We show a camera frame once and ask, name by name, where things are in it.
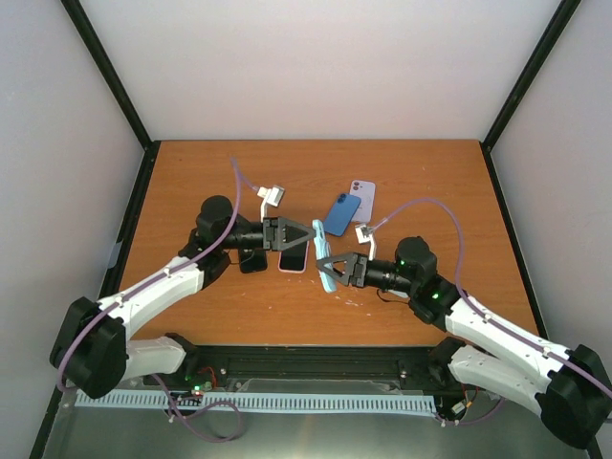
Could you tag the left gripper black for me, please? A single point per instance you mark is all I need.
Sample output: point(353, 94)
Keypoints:
point(273, 228)

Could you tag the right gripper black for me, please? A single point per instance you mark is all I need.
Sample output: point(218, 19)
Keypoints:
point(355, 266)

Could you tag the black phone case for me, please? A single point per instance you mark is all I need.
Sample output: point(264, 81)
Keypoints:
point(252, 261)

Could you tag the pink phone case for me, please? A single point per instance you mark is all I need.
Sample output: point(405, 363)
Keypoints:
point(292, 260)

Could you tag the blue phone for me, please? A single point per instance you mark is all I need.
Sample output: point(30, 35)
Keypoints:
point(341, 214)

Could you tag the lavender phone case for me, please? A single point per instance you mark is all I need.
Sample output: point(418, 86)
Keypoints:
point(365, 191)

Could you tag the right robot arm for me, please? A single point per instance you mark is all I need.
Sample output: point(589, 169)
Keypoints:
point(567, 389)

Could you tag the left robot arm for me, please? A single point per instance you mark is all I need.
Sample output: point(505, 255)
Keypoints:
point(115, 319)

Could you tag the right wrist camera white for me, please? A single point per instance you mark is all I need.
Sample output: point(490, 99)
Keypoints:
point(365, 235)

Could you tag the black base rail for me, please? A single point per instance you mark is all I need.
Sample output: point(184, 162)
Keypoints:
point(182, 364)

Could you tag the light blue cable duct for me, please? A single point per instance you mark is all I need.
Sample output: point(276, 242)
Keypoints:
point(267, 403)

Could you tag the left black frame post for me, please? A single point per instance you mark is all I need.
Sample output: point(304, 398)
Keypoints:
point(107, 70)

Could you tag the black frame post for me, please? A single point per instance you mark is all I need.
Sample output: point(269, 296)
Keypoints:
point(546, 43)
point(107, 70)

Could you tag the right black frame post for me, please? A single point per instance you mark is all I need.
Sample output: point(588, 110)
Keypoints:
point(546, 43)

